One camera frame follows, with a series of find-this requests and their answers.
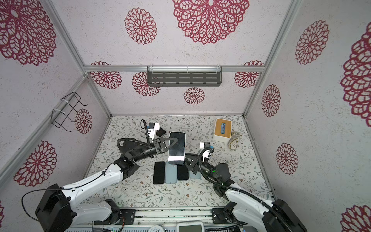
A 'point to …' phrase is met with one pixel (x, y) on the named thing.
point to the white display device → (190, 226)
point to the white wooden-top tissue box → (222, 130)
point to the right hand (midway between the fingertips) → (181, 155)
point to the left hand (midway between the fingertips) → (177, 142)
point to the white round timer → (156, 228)
